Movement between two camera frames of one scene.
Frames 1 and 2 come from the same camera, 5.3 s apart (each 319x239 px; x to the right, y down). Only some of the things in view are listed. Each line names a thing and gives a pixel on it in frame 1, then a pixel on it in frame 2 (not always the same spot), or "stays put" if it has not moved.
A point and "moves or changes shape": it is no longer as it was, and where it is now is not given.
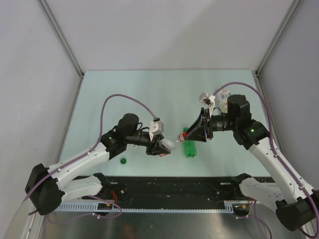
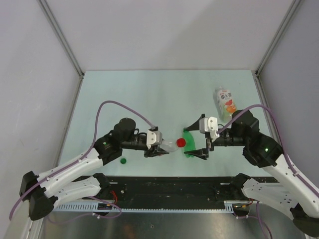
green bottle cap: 123,161 stays put
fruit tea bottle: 221,97 stays put
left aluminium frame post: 50,15 stays put
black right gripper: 198,133 -> 202,153
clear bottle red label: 172,142 moves or changes shape
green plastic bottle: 189,146 stays put
